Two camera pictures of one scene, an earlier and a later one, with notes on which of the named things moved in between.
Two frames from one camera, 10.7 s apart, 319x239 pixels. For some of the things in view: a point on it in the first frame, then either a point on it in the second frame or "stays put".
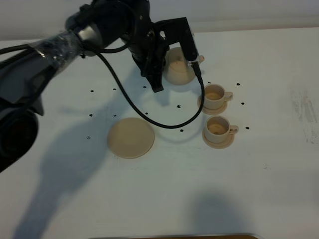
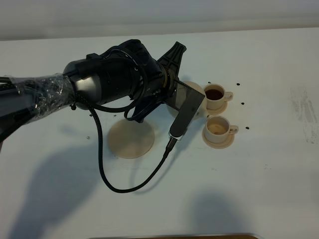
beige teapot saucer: [130, 138] stays put
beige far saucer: [212, 111] stays put
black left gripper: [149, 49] -> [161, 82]
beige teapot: [178, 70] -> [203, 107]
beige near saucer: [218, 146] stays put
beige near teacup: [218, 129] stays put
